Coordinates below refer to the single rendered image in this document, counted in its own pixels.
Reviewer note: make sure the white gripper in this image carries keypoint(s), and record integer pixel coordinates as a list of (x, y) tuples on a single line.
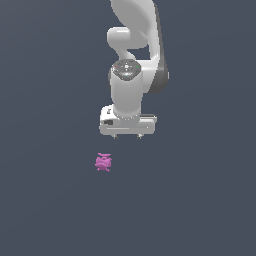
[(128, 126)]

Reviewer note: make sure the small pink object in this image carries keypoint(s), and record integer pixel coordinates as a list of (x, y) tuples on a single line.
[(103, 162)]

